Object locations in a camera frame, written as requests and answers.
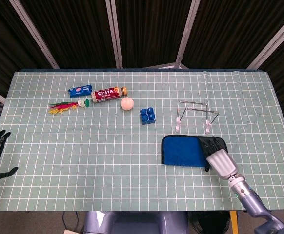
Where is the blue building block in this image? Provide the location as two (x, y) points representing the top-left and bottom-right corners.
(139, 107), (157, 126)

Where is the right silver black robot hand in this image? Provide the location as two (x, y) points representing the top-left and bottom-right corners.
(197, 136), (239, 180)

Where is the blue-grey robot torso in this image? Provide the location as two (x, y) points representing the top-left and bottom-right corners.
(83, 211), (189, 234)

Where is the black and blue cloth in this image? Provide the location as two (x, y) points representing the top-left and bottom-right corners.
(161, 134), (228, 169)

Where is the metal wire rack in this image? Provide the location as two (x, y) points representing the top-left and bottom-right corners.
(175, 100), (219, 135)

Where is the Costa coffee bottle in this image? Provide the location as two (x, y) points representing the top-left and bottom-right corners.
(91, 86), (129, 104)

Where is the pale pink ball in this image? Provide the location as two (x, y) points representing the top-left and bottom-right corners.
(120, 97), (135, 112)

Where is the yellow floor strip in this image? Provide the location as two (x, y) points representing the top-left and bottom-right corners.
(230, 211), (238, 234)

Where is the blue snack packet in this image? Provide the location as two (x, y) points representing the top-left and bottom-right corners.
(67, 84), (93, 98)

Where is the white frame post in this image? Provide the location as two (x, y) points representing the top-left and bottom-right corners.
(246, 11), (284, 70)
(161, 0), (201, 70)
(9, 0), (60, 69)
(105, 0), (123, 69)

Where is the colourful feather shuttlecock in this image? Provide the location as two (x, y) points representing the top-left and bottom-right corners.
(48, 98), (91, 115)

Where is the black bag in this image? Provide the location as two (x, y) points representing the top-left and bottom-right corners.
(188, 211), (231, 234)

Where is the green checked tablecloth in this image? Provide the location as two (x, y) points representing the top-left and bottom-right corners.
(0, 70), (284, 212)

